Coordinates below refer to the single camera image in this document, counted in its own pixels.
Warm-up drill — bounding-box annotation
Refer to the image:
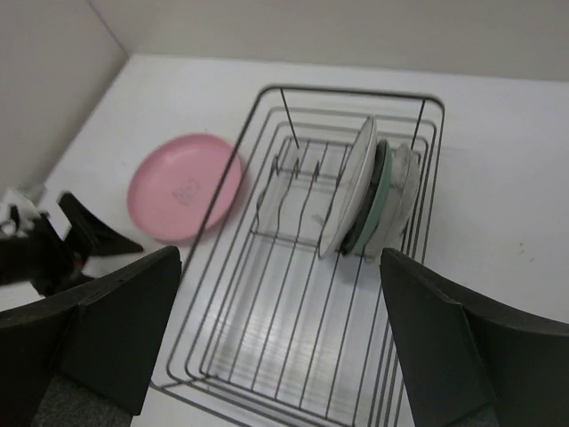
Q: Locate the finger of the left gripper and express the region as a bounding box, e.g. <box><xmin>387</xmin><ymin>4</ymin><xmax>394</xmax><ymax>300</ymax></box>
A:
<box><xmin>58</xmin><ymin>192</ymin><xmax>144</xmax><ymax>261</ymax></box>

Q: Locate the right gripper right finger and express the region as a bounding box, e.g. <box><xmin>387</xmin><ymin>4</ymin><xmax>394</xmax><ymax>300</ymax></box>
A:
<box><xmin>380</xmin><ymin>249</ymin><xmax>568</xmax><ymax>426</ymax></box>

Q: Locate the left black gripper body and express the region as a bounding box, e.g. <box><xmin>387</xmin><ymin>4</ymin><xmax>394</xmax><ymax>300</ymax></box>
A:
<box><xmin>1</xmin><ymin>213</ymin><xmax>89</xmax><ymax>296</ymax></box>

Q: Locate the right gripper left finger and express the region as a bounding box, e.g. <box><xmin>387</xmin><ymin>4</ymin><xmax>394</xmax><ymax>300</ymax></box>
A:
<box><xmin>1</xmin><ymin>246</ymin><xmax>181</xmax><ymax>426</ymax></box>

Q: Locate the pink plastic plate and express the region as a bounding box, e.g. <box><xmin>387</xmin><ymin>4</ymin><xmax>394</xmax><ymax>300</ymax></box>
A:
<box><xmin>126</xmin><ymin>133</ymin><xmax>243</xmax><ymax>242</ymax></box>

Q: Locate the blue floral ceramic plate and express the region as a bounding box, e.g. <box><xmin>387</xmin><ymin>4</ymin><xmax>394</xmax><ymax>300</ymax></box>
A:
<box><xmin>340</xmin><ymin>139</ymin><xmax>392</xmax><ymax>256</ymax></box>

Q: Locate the clear glass plate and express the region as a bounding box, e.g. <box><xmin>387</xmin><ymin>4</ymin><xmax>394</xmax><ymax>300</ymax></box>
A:
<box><xmin>365</xmin><ymin>143</ymin><xmax>421</xmax><ymax>263</ymax></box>

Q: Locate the white plate with dark rim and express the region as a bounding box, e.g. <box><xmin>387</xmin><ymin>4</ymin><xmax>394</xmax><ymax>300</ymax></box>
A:
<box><xmin>318</xmin><ymin>117</ymin><xmax>376</xmax><ymax>258</ymax></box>

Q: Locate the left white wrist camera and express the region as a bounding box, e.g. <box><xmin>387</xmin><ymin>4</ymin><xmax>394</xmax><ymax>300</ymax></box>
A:
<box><xmin>1</xmin><ymin>184</ymin><xmax>45</xmax><ymax>238</ymax></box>

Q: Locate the metal wire dish rack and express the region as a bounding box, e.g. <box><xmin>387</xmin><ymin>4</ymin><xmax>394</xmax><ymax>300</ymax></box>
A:
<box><xmin>151</xmin><ymin>85</ymin><xmax>445</xmax><ymax>426</ymax></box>

